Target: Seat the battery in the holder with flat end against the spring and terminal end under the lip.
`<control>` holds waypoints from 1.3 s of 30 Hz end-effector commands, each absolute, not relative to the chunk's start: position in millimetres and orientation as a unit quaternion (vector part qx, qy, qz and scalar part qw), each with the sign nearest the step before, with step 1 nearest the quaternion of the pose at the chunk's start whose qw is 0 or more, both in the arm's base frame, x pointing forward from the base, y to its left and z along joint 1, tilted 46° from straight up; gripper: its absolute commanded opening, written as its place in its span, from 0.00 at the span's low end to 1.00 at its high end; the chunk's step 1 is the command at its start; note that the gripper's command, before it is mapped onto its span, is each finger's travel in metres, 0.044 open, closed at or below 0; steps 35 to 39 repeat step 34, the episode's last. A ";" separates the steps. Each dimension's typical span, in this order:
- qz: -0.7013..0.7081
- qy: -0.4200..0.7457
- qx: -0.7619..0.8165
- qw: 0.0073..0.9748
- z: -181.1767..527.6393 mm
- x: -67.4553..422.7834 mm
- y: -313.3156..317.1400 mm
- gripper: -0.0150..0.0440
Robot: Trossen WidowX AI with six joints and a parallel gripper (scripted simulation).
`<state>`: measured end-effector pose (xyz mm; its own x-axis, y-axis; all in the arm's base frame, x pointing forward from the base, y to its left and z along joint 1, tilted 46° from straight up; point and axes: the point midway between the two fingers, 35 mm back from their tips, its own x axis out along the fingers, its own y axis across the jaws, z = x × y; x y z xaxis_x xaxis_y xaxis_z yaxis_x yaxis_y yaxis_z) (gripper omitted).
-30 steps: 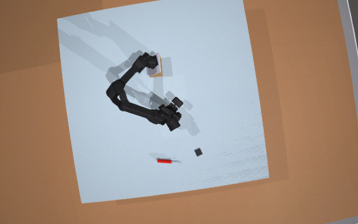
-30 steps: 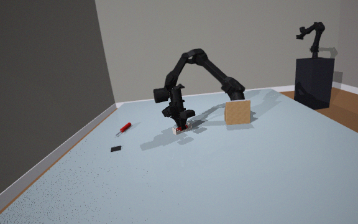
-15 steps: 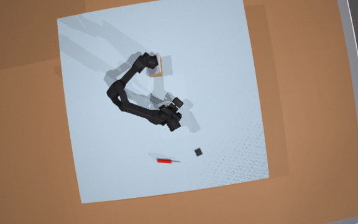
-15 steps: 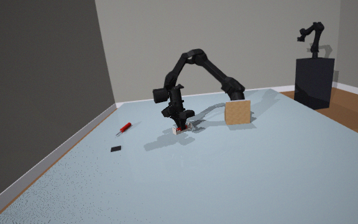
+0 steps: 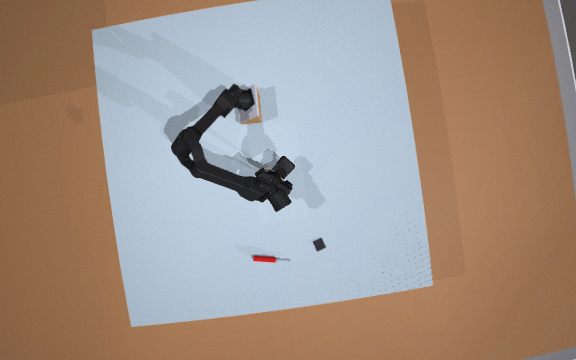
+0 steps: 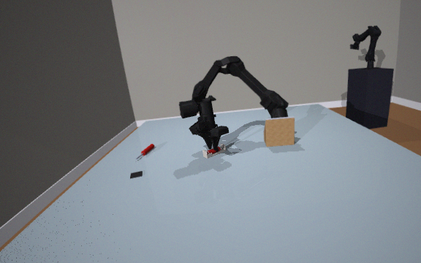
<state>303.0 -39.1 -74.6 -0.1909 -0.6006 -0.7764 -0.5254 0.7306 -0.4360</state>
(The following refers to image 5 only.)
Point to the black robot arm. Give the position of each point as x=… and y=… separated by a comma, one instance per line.
x=251, y=188

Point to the red screwdriver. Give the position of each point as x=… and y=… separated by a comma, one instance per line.
x=267, y=259

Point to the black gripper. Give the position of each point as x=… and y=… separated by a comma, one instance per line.
x=283, y=167

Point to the dark grey flat rectangular piece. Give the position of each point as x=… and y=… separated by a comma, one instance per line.
x=319, y=244

